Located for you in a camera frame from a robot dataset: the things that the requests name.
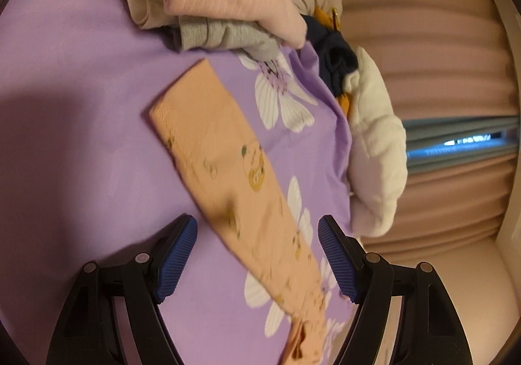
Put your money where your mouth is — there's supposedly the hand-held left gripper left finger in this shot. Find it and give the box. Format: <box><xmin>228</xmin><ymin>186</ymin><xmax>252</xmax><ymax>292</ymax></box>
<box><xmin>46</xmin><ymin>214</ymin><xmax>199</xmax><ymax>365</ymax></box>

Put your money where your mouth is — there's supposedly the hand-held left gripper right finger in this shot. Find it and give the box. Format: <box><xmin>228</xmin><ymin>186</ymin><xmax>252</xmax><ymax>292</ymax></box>
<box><xmin>317</xmin><ymin>214</ymin><xmax>471</xmax><ymax>365</ymax></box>

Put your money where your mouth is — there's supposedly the orange cartoon print garment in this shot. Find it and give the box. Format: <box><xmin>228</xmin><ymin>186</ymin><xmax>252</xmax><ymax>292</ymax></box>
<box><xmin>148</xmin><ymin>59</ymin><xmax>328</xmax><ymax>365</ymax></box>

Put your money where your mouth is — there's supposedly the white fleece cloth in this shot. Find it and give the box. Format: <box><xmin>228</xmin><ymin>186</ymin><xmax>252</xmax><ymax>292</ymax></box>
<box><xmin>342</xmin><ymin>47</ymin><xmax>408</xmax><ymax>237</ymax></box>

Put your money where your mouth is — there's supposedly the purple floral bed sheet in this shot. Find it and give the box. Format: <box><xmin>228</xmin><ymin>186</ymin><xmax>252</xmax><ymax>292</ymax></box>
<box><xmin>0</xmin><ymin>0</ymin><xmax>355</xmax><ymax>365</ymax></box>

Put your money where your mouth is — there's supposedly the navy garment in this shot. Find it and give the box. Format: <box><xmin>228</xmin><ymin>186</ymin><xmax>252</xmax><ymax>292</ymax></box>
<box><xmin>303</xmin><ymin>15</ymin><xmax>359</xmax><ymax>97</ymax></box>

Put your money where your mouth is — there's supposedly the grey knit garment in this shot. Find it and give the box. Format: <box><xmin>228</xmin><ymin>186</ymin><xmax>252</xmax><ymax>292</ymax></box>
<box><xmin>175</xmin><ymin>15</ymin><xmax>281</xmax><ymax>60</ymax></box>

